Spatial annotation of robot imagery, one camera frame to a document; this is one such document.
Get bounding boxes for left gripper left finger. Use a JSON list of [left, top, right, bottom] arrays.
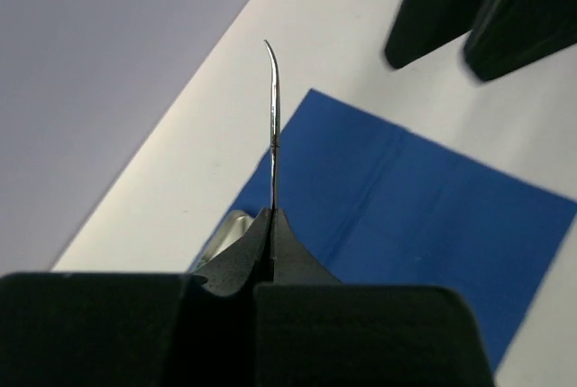
[[1, 208, 272, 386]]

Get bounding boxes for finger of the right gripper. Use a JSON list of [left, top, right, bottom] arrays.
[[383, 0, 498, 69], [463, 0, 576, 81]]

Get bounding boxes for metal instrument tray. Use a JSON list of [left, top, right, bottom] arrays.
[[188, 210, 254, 272]]

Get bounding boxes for blue surgical drape cloth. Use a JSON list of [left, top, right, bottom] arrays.
[[179, 87, 577, 374]]

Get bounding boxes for steel surgical scissors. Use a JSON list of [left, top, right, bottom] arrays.
[[264, 40, 281, 210]]

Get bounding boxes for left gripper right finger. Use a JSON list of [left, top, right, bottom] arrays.
[[253, 210, 494, 386]]

